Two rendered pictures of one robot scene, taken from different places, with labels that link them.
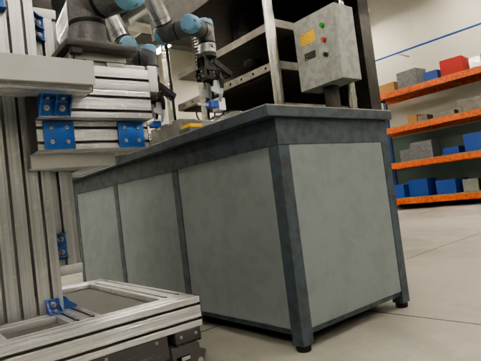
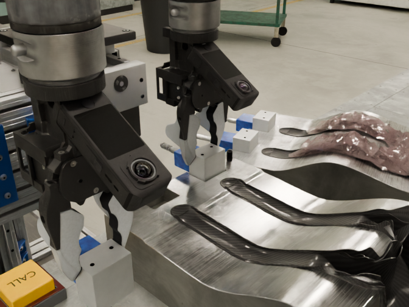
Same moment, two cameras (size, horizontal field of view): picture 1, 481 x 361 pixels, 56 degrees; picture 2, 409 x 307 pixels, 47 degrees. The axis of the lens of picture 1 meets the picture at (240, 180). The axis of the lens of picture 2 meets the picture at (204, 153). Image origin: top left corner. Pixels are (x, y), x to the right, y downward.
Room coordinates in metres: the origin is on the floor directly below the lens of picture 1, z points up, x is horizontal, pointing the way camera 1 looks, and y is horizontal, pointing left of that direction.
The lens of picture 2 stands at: (2.00, -0.35, 1.28)
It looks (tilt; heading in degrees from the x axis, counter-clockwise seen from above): 28 degrees down; 83
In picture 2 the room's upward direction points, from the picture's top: straight up
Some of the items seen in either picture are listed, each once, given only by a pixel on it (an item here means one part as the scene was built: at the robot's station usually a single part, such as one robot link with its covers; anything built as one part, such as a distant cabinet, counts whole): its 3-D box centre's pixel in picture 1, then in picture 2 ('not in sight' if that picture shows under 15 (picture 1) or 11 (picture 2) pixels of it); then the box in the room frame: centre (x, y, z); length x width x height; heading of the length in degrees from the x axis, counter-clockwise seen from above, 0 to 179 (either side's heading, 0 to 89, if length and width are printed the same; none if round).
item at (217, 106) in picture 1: (210, 104); (79, 256); (1.91, 0.09, 0.93); 0.13 x 0.05 x 0.05; 129
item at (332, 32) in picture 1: (338, 146); not in sight; (2.46, -0.56, 0.74); 0.30 x 0.22 x 1.47; 39
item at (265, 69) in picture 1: (260, 92); not in sight; (3.23, -0.23, 1.27); 1.10 x 0.74 x 0.05; 39
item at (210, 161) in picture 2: (152, 124); (187, 156); (2.06, 0.37, 0.90); 0.13 x 0.05 x 0.05; 129
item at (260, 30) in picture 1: (258, 58); not in sight; (3.24, -0.23, 1.52); 1.10 x 0.70 x 0.05; 39
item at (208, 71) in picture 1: (208, 68); (68, 132); (1.92, 0.08, 1.09); 0.09 x 0.08 x 0.12; 129
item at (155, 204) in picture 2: not in sight; (157, 206); (2.01, 0.27, 0.87); 0.05 x 0.05 x 0.04; 39
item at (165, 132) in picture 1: (209, 130); (299, 261); (2.19, 0.12, 0.87); 0.50 x 0.26 x 0.14; 129
